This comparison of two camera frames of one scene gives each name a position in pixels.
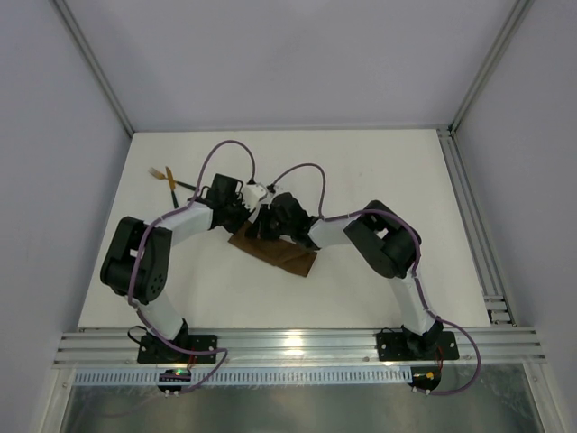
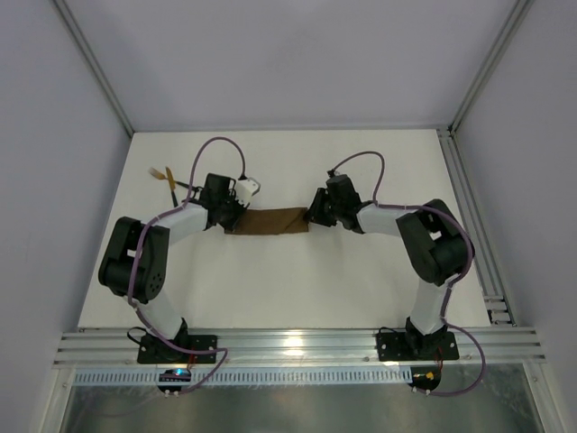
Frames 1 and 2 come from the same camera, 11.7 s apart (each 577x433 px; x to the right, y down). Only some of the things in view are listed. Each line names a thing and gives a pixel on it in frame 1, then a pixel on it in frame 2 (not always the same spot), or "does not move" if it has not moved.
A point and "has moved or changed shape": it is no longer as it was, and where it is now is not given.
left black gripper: x=246 y=218 does not move
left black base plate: x=152 y=351 does not move
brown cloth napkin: x=285 y=254 has moved or changed shape
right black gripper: x=269 y=223 -> x=318 y=209
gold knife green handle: x=172 y=185 does not move
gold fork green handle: x=161 y=176 does not move
